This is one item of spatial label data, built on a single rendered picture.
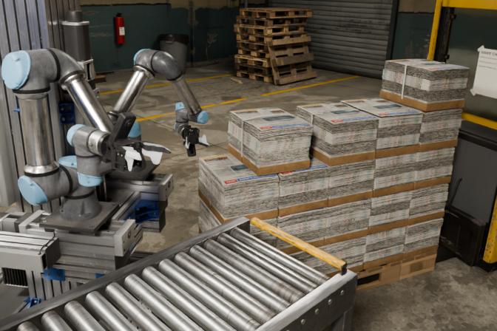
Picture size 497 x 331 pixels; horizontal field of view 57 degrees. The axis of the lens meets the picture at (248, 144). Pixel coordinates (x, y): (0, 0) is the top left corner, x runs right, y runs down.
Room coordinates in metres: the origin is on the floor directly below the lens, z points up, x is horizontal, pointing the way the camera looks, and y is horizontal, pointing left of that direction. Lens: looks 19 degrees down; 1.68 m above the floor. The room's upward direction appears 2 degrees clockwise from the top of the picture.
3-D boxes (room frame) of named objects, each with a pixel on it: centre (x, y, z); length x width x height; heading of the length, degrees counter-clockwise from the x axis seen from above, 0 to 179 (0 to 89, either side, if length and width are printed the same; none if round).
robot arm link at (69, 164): (1.62, 0.66, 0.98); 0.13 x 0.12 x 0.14; 146
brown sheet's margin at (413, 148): (2.51, -0.73, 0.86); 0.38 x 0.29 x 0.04; 24
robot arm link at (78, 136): (1.36, 0.51, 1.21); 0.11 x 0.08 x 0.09; 56
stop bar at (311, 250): (1.46, -0.18, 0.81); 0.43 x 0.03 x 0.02; 45
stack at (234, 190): (2.33, -0.34, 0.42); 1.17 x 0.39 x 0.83; 115
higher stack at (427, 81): (2.64, -1.00, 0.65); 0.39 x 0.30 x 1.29; 25
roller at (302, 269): (1.41, -0.11, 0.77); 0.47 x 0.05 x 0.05; 45
